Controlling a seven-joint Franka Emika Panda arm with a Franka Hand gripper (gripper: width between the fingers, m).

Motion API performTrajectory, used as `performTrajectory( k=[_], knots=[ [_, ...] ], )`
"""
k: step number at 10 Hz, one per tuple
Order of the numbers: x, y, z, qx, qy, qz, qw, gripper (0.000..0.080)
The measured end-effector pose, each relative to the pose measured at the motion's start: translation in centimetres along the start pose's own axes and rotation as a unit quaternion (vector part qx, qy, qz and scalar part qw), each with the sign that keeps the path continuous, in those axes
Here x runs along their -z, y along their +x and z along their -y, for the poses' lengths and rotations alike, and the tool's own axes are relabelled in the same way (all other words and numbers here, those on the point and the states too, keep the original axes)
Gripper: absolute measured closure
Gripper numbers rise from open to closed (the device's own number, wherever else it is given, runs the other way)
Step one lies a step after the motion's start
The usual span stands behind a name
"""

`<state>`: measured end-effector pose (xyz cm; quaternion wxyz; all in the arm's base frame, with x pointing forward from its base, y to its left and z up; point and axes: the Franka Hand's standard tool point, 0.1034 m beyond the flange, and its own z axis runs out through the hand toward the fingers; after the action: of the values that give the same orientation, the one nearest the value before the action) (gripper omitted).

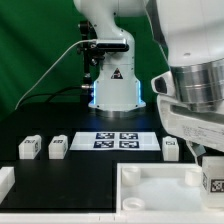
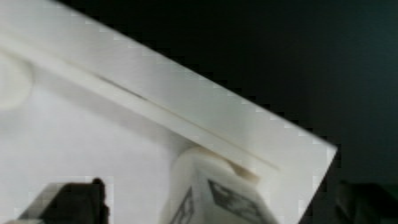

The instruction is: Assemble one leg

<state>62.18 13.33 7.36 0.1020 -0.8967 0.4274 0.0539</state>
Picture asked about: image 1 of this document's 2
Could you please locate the white square tabletop part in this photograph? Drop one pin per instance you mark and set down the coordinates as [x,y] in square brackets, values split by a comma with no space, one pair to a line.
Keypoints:
[160,187]

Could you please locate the white left obstacle block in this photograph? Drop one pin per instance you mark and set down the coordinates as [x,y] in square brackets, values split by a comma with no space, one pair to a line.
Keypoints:
[7,180]

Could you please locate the black camera on stand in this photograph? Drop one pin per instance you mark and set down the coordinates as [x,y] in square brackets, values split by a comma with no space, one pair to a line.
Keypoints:
[98,53]

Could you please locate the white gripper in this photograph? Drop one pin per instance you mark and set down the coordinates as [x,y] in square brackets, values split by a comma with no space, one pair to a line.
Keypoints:
[198,129]

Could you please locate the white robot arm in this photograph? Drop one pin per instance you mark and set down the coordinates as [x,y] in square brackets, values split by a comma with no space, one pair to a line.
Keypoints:
[190,95]

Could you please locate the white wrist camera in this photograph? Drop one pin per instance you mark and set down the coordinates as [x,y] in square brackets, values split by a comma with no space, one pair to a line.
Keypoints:
[164,84]

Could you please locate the white tag sheet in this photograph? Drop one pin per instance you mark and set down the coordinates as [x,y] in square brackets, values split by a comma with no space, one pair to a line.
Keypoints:
[131,141]

